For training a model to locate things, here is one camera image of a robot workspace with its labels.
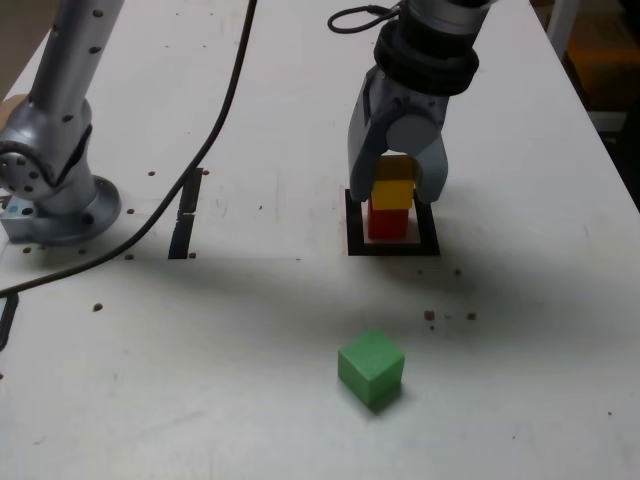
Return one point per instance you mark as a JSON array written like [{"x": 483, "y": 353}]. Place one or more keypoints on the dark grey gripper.
[{"x": 410, "y": 102}]

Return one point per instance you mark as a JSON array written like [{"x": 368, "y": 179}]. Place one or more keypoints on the yellow cube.
[{"x": 392, "y": 195}]

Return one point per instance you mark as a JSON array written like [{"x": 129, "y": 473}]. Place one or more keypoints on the red cube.
[{"x": 387, "y": 225}]

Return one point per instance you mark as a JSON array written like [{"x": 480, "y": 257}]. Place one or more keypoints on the green cube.
[{"x": 370, "y": 370}]

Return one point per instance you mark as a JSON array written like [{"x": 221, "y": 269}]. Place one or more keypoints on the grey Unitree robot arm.
[{"x": 75, "y": 75}]

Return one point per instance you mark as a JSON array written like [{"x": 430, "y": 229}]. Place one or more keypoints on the black tape square outline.
[{"x": 395, "y": 250}]

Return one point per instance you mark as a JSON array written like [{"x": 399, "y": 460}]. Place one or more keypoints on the black tape strip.
[{"x": 180, "y": 240}]

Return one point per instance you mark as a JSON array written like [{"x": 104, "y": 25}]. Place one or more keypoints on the black rectangular tray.
[{"x": 14, "y": 310}]

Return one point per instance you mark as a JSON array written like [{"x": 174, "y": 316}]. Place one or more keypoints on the white metal frame post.
[{"x": 560, "y": 25}]

